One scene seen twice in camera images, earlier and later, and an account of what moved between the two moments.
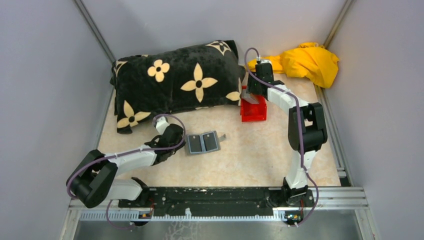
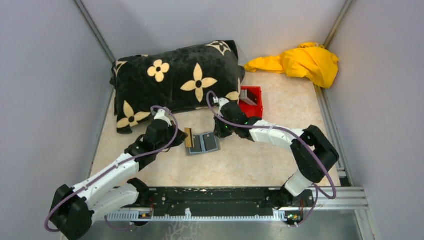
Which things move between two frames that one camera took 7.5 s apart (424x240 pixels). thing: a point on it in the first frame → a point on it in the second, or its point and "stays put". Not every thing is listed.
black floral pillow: [204, 76] stays put
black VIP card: [209, 141] stays put
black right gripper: [250, 86] → [218, 130]
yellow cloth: [312, 60] stays put
